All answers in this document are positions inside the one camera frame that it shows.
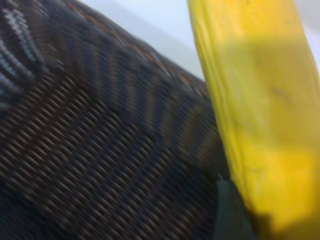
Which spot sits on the dark brown woven basket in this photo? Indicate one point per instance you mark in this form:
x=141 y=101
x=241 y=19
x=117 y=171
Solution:
x=100 y=150

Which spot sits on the yellow banana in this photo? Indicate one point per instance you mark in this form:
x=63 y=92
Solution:
x=262 y=100

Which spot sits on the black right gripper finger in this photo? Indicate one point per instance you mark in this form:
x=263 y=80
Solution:
x=230 y=217

